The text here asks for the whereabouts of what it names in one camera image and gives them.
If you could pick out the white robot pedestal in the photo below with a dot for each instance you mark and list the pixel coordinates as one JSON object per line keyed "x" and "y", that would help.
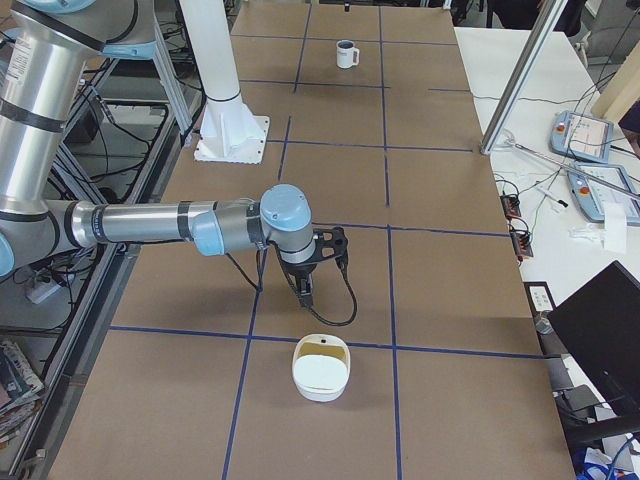
{"x": 229, "y": 131}

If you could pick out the teach pendant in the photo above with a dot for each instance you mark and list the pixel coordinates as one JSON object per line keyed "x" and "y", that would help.
{"x": 593, "y": 184}
{"x": 581, "y": 136}

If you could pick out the white ribbed plastic mug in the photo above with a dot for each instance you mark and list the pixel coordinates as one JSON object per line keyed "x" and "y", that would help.
{"x": 347, "y": 54}

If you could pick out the metal grabber stick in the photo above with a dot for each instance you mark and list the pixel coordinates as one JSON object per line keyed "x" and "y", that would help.
{"x": 507, "y": 140}

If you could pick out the aluminium table frame rail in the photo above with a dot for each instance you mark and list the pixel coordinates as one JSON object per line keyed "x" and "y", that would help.
{"x": 135, "y": 148}

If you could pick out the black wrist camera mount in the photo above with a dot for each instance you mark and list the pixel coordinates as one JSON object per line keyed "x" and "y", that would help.
{"x": 331, "y": 244}

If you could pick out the aluminium frame post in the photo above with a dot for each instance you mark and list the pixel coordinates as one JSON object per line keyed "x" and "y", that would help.
{"x": 543, "y": 27}

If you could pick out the black laptop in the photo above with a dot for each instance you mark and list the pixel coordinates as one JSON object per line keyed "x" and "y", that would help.
{"x": 599, "y": 326}

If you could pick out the black marker pen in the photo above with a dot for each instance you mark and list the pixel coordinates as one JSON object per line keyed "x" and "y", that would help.
{"x": 547, "y": 193}

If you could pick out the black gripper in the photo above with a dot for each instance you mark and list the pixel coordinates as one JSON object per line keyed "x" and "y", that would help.
{"x": 298, "y": 271}

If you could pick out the white oval bowl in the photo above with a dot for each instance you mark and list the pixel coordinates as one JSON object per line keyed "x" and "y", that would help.
{"x": 321, "y": 367}

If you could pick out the orange black circuit module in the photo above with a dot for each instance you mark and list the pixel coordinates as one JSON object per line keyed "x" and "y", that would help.
{"x": 511, "y": 206}

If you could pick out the stack of books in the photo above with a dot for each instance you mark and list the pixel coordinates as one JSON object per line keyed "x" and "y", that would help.
{"x": 21, "y": 390}

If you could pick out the near teach pendant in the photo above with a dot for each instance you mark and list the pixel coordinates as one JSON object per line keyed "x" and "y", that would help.
{"x": 593, "y": 184}

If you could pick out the far teach pendant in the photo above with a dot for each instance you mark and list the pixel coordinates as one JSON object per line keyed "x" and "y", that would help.
{"x": 581, "y": 136}

